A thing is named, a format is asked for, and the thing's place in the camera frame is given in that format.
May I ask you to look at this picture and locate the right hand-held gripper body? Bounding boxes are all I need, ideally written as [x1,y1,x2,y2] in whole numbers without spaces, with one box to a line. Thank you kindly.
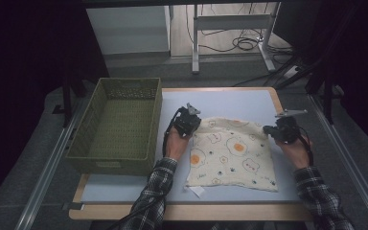
[275,109,309,144]

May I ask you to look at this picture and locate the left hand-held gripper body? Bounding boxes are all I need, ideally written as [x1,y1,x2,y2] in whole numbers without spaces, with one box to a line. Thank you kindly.
[173,103,201,138]

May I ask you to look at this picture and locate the cream printed cloth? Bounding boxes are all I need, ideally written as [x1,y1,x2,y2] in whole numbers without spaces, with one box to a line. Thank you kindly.
[184,116,279,199]

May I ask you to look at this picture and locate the green woven basket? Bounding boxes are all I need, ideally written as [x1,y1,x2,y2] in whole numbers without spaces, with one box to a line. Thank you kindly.
[65,77,164,177]

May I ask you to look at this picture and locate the person's left hand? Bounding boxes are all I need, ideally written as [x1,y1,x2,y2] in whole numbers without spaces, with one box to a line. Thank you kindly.
[165,126,193,161]

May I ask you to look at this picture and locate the person's right hand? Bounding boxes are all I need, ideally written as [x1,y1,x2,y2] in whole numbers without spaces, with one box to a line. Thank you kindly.
[275,135,311,170]

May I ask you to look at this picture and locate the light blue table mat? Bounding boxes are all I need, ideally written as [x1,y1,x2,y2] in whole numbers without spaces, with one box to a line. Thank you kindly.
[80,89,301,205]

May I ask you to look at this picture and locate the black tripod stand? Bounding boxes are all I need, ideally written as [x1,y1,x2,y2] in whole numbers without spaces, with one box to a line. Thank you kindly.
[274,54,346,127]

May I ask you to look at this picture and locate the white power strip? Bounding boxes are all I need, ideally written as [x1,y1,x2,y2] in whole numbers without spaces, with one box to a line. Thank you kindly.
[282,64,300,80]

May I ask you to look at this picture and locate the white cabinet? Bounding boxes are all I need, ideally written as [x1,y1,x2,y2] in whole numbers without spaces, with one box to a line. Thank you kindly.
[85,5,172,58]

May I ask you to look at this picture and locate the black metal stand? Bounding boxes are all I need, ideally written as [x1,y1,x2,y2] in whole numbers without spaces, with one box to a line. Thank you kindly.
[60,72,75,128]

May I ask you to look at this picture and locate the black tape strip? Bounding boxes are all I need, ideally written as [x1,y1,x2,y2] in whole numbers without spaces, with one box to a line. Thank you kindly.
[61,201,85,212]

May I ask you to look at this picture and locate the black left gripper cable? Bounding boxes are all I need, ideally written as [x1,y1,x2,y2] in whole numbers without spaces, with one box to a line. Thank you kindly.
[161,107,185,158]

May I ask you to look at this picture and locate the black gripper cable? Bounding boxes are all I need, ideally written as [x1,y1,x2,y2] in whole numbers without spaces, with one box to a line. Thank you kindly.
[298,126,314,168]
[161,107,185,158]

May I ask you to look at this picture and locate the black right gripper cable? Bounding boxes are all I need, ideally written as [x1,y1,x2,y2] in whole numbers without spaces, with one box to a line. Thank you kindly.
[298,126,314,168]

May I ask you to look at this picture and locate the aluminium floor rail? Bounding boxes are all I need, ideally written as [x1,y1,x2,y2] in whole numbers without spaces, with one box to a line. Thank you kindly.
[13,100,84,230]
[309,95,368,230]

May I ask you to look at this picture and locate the black floor cables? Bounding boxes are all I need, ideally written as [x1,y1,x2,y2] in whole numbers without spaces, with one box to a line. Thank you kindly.
[185,3,294,65]

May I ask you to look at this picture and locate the white metal desk frame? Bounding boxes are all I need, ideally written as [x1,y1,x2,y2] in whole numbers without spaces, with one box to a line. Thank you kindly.
[191,2,282,76]

